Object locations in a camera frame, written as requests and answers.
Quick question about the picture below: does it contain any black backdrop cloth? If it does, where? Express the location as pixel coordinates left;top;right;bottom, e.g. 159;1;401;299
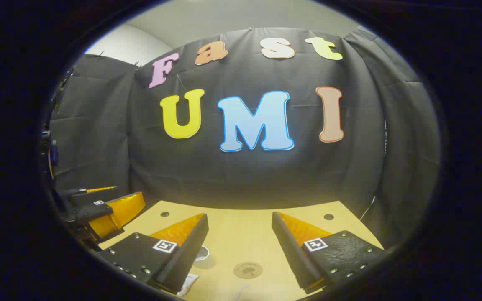
46;27;440;251

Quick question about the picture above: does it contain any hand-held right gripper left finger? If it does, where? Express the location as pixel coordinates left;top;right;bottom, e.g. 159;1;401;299
99;212;209;295

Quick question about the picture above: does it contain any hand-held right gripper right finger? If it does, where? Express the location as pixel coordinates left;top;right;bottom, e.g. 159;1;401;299
271;212;386;294

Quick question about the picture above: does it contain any thin white cable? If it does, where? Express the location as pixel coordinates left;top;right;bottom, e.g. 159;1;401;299
359;119;388;221

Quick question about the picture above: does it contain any white toothpaste tube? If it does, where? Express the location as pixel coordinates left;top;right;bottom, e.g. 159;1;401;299
177;274;200;297

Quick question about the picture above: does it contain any round cork coaster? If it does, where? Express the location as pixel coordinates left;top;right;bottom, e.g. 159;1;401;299
233;262;264;280

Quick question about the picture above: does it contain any wooden desktop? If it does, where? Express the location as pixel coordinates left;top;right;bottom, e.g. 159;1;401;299
99;200;386;301

